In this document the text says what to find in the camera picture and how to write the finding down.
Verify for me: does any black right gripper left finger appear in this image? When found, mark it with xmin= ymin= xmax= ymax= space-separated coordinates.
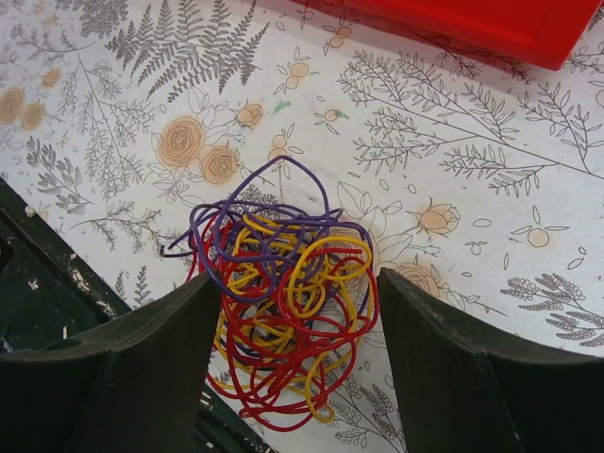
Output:
xmin=1 ymin=274 xmax=221 ymax=452

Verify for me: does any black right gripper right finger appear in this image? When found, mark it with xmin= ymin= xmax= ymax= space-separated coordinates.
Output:
xmin=377 ymin=269 xmax=603 ymax=452

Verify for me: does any yellow thin cable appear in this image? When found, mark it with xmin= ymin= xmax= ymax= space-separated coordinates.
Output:
xmin=207 ymin=211 xmax=374 ymax=425

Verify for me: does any purple thin cable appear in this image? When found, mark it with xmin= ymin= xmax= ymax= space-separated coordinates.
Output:
xmin=159 ymin=155 xmax=375 ymax=360

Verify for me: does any floral patterned table mat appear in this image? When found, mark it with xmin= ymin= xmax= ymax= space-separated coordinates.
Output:
xmin=0 ymin=0 xmax=604 ymax=453

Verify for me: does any red plastic bin right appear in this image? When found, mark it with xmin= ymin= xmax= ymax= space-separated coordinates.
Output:
xmin=299 ymin=0 xmax=603 ymax=71

